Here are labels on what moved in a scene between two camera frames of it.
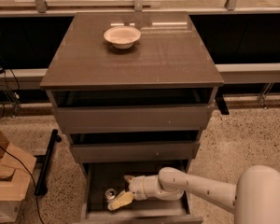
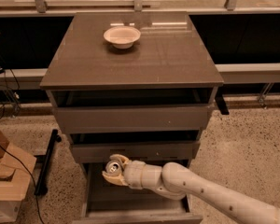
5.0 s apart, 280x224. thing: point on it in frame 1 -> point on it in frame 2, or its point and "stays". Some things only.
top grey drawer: x=106 y=119 stays
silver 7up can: x=110 y=195 -> x=113 y=168
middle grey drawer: x=109 y=152 stays
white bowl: x=122 y=36 stays
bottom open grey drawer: x=101 y=176 stays
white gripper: x=136 y=186 -> x=134 y=174
